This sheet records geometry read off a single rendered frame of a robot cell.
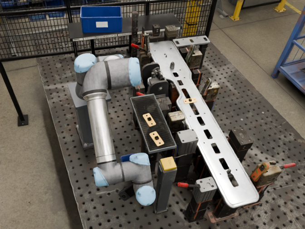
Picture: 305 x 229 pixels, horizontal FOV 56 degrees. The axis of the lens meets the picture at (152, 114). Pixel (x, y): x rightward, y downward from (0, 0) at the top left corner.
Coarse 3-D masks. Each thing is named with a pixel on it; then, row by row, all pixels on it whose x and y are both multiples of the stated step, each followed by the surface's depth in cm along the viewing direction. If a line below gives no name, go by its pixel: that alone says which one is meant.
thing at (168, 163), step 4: (160, 160) 132; (164, 160) 132; (168, 160) 132; (172, 160) 132; (164, 164) 130; (168, 164) 130; (172, 164) 130; (164, 168) 129; (168, 168) 129; (172, 168) 130
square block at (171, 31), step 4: (168, 28) 226; (172, 28) 226; (168, 32) 225; (172, 32) 226; (176, 32) 227; (164, 36) 235; (168, 36) 227; (172, 36) 228; (164, 40) 237; (172, 40) 232
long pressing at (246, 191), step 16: (160, 48) 217; (176, 48) 219; (160, 64) 204; (176, 64) 206; (176, 80) 194; (192, 96) 184; (192, 112) 175; (208, 112) 176; (192, 128) 167; (208, 128) 167; (208, 144) 159; (224, 144) 160; (208, 160) 152; (224, 176) 146; (240, 176) 147; (224, 192) 140; (240, 192) 141; (256, 192) 142
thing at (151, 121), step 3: (144, 114) 149; (147, 114) 149; (144, 117) 148; (147, 117) 148; (150, 117) 147; (147, 120) 147; (150, 120) 147; (153, 120) 147; (150, 123) 146; (153, 123) 146; (150, 126) 145
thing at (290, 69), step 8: (304, 8) 295; (304, 16) 298; (296, 24) 308; (296, 32) 311; (288, 40) 324; (296, 40) 328; (288, 48) 327; (304, 48) 309; (280, 56) 340; (288, 56) 344; (280, 64) 343; (288, 64) 353; (296, 64) 356; (304, 64) 358; (288, 72) 339; (296, 72) 344; (304, 72) 337; (296, 80) 330; (304, 80) 335; (304, 88) 322
